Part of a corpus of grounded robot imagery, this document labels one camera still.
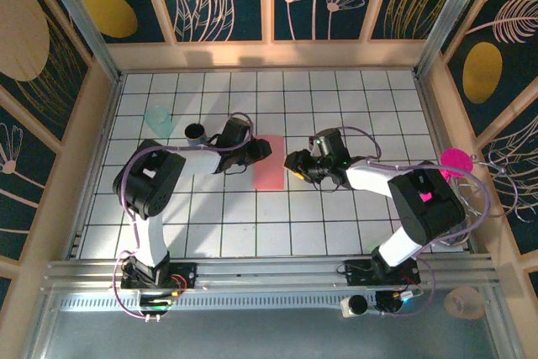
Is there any pink cloth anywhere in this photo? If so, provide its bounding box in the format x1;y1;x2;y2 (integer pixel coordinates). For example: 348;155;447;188
251;135;287;192

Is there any dark blue glazed mug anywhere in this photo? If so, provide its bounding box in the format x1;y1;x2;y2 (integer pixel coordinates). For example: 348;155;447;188
183;122;210;148

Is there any teal translucent glass cup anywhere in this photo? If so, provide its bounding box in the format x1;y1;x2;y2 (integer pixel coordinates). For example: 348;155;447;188
144;105;174;139

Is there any white and black webcam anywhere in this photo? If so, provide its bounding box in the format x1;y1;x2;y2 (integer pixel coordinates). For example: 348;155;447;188
340;294;369;319

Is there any small electronics board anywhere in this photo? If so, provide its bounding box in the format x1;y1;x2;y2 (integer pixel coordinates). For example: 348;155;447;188
375;288;424;314
138;288;188;309

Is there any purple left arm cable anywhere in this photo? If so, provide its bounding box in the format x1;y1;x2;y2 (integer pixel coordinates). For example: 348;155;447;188
111;111;256;322

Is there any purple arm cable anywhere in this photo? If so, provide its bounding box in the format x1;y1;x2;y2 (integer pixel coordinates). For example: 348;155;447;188
111;111;256;322
334;125;492;319

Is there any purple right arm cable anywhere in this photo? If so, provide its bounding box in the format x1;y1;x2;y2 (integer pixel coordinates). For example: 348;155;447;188
334;125;492;319

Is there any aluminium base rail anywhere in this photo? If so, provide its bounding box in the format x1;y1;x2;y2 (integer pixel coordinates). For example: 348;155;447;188
44;254;505;293

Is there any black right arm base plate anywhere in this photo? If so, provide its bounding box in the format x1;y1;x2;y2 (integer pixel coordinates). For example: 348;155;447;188
338;258;421;287

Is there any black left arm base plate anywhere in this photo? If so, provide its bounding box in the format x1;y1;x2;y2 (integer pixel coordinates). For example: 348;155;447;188
120;261;198;291

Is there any perforated metal cable tray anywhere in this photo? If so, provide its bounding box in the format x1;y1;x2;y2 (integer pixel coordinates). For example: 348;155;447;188
58;293;350;313

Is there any silver spiral wire stand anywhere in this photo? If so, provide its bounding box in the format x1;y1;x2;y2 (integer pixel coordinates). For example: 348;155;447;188
439;152;531;251

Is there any aluminium frame post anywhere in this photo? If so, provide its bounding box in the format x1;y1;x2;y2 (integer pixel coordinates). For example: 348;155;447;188
414;0;493;78
35;0;124;82

